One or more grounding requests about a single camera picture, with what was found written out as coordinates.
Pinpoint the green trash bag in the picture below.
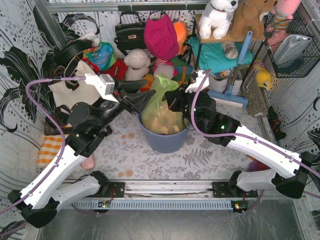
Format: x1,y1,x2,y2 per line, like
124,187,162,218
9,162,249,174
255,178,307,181
141,75,189,135

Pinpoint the blue trash bin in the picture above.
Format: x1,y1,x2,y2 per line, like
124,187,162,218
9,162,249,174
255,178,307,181
136,113,189,154

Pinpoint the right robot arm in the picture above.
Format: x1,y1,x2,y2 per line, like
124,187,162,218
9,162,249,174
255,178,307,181
164,88,313,199

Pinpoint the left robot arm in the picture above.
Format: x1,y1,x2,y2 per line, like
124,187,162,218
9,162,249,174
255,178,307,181
6,79,156,228

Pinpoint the cream canvas tote bag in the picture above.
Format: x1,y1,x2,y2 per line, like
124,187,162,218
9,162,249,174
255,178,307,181
47,59,107,108

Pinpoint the magenta cloth bag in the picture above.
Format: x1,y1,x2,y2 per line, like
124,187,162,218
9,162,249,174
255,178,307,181
144,13,179,60

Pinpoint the crumpled brown paper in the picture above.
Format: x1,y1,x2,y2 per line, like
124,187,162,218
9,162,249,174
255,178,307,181
141,101,186,135

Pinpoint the cream plush sheep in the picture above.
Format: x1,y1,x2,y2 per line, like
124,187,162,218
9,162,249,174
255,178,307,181
124,49,151,81

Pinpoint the pink plush doll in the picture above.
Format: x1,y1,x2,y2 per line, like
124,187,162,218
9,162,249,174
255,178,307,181
153,58,178,80

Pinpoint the black leather handbag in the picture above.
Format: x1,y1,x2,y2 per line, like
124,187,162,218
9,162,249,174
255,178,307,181
114,11,147,56

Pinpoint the teal cloth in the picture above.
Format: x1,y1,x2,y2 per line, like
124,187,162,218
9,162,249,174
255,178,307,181
188,36,253,74

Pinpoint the black hat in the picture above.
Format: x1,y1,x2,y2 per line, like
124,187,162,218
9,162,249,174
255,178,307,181
53,39,93,67

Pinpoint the grey patterned sneaker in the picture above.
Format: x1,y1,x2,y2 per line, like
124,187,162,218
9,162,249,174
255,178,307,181
221,42,239,59

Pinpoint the orange plush toy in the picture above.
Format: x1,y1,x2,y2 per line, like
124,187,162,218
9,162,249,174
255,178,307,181
173,21,187,55

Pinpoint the orange checkered towel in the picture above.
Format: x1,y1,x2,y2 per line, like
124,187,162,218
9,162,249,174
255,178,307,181
37,135,63,169

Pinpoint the yellow plush duck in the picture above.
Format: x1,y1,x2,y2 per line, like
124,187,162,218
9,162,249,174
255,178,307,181
254,62,272,91

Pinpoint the white plush dog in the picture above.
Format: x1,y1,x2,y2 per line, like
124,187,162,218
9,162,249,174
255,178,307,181
199,0,239,40

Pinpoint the wooden shelf rack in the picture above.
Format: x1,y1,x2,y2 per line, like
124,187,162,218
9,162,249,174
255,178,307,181
187,13,267,93

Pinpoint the brown teddy bear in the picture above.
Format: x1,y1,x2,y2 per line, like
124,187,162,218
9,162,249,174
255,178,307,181
230,0,278,40

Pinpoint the pink plush in basket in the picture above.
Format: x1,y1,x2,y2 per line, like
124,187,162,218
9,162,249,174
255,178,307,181
265,0,301,46

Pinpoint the silver foil pouch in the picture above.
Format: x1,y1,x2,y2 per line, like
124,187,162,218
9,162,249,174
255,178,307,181
273,34,313,65

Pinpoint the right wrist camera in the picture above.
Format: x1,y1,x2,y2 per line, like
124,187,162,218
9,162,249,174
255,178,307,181
185,69,212,93

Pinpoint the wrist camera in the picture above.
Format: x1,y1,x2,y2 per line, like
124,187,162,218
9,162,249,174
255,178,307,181
185,69,212,93
84,74,119,103

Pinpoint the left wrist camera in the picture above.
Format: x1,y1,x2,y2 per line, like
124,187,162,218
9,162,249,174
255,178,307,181
84,74,119,103

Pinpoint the blue handled mop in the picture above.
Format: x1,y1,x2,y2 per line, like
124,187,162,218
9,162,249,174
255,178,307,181
205,30,254,110

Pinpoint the brown patterned strap bag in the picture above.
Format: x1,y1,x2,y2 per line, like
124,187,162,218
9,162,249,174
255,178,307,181
43,104,113,137

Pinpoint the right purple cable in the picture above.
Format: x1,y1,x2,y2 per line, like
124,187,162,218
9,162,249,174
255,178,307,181
189,71,320,216

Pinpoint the purple cable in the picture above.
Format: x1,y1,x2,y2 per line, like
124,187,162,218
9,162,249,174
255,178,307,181
0,76,111,237
189,71,320,216

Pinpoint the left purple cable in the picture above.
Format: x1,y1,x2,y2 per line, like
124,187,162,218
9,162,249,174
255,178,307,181
0,76,111,237

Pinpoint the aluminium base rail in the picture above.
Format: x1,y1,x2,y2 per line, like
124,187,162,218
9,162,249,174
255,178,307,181
37,178,303,211

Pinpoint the black wire basket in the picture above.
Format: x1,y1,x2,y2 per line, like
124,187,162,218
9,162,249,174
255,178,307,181
264,12,320,78

